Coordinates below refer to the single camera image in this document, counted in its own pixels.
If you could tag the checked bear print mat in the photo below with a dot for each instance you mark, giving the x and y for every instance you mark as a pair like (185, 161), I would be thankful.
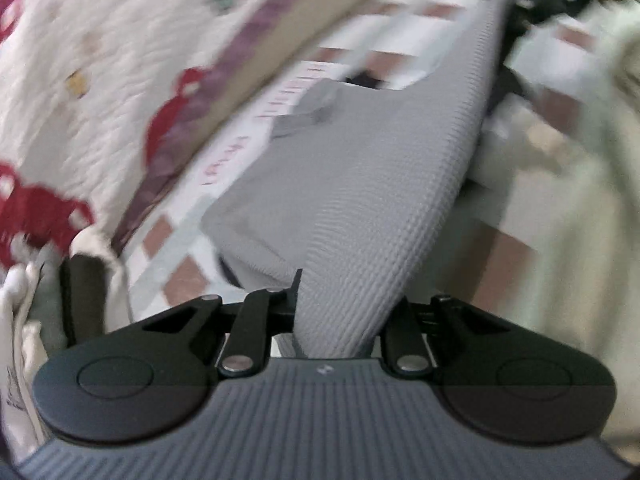
(175, 280)

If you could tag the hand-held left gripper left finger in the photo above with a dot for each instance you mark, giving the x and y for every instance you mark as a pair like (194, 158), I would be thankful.
(285, 310)

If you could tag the light green blanket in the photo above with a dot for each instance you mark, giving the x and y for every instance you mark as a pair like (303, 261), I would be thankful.
(600, 160)

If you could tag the grey folded garment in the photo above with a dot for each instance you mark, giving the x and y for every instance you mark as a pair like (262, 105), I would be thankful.
(47, 305)

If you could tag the off-white folded garment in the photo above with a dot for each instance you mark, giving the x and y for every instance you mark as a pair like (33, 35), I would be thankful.
(90, 242)

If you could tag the stack of folded clothes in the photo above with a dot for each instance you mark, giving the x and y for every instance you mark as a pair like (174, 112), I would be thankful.
(20, 385)
(85, 295)

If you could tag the grey shirt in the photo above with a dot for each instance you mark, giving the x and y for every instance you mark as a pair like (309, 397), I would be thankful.
(375, 185)

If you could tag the bear print quilt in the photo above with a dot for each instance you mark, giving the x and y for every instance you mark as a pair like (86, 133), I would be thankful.
(100, 35)

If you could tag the beige bed base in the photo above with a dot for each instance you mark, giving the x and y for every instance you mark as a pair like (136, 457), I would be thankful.
(310, 15)

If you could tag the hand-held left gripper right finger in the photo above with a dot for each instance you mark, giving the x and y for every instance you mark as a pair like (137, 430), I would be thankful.
(405, 330)

